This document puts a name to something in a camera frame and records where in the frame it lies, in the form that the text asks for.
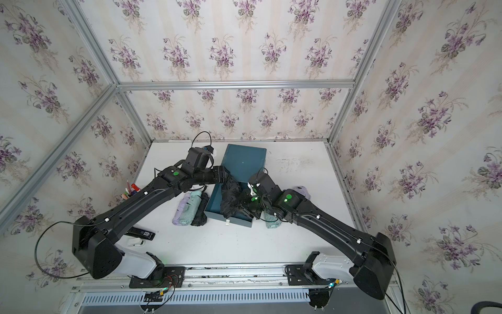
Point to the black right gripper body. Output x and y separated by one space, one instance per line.
253 207

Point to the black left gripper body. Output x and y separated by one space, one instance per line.
217 176

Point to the black umbrella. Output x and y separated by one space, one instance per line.
230 191
200 218

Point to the teal top drawer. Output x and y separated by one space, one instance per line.
213 210

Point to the teal drawer cabinet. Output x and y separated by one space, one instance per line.
243 161

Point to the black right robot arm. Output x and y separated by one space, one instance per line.
372 259

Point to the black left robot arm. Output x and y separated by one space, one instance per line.
95 240

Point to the green folded umbrella right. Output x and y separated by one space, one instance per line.
271 221

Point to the green folded umbrella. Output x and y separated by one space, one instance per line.
191 208
271 221

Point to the green folded umbrella left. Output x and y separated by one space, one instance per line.
191 208

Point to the purple folded umbrella left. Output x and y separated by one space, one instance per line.
180 209

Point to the cup of coloured pens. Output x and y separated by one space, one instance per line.
130 190

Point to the white ventilation grille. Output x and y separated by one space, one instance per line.
186 297

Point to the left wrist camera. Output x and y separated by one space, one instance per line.
207 149

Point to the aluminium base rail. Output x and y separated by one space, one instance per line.
268 274

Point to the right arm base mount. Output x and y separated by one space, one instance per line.
298 275

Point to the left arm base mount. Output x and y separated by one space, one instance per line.
161 278

